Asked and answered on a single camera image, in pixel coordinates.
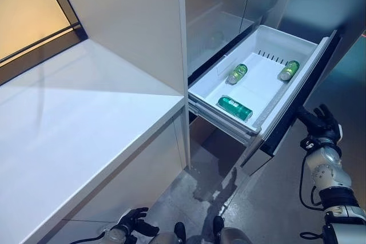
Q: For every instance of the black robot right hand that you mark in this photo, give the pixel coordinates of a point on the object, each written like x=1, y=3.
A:
x=321, y=127

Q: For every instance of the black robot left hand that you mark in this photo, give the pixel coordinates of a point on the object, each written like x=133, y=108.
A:
x=135, y=224

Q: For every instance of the grey fridge drawer front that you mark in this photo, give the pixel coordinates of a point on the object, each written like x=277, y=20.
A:
x=300, y=84

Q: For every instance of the grey fridge drawer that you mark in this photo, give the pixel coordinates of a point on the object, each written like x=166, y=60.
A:
x=206, y=141
x=300, y=84

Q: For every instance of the dark green drink can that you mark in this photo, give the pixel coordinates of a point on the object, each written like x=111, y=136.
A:
x=234, y=107

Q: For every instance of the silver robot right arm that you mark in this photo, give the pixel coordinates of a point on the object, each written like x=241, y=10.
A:
x=326, y=167

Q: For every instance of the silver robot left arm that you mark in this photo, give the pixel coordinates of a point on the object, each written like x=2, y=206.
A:
x=113, y=235

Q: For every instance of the grey fridge bottom drawer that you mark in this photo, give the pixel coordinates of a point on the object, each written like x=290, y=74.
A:
x=206, y=141

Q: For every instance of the robot left leg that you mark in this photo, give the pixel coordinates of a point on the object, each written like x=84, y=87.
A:
x=178, y=232

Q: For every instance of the robot leg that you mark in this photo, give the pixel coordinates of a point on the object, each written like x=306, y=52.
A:
x=178, y=232
x=226, y=234

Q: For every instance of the white counter cabinet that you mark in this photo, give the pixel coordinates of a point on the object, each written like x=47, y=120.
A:
x=154, y=169

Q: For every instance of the light green drink can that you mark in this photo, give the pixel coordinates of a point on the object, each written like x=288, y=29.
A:
x=288, y=70

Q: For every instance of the white plastic drawer bin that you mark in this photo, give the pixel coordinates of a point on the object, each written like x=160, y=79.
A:
x=257, y=84

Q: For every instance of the robot right leg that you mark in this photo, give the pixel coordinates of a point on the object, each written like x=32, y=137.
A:
x=226, y=234

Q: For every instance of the light green drink bottle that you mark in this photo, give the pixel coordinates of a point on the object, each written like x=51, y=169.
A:
x=238, y=73

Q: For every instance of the tall white cabinet panel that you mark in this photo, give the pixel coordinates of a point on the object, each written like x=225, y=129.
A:
x=128, y=27

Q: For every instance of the black window frame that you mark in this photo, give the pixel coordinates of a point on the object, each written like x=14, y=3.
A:
x=65, y=4

